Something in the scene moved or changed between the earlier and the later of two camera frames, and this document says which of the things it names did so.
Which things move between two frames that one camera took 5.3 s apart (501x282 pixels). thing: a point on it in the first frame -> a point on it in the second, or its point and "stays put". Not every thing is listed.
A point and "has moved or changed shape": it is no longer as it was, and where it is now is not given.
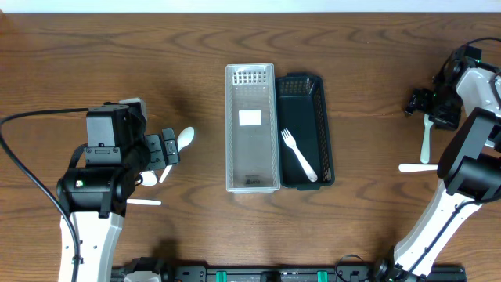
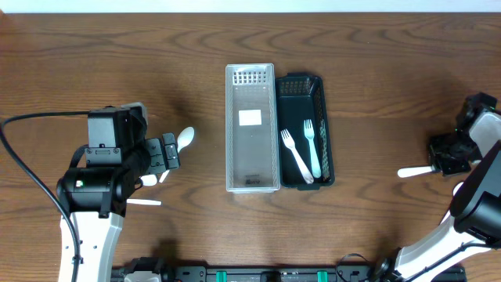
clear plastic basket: (252, 140) stays put
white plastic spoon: (185, 139) stays put
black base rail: (378, 272) stays put
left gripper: (156, 159) stays put
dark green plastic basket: (300, 109) stays put
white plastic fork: (405, 168) has moved or changed shape
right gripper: (419, 102) -> (437, 163)
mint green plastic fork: (425, 151) -> (309, 132)
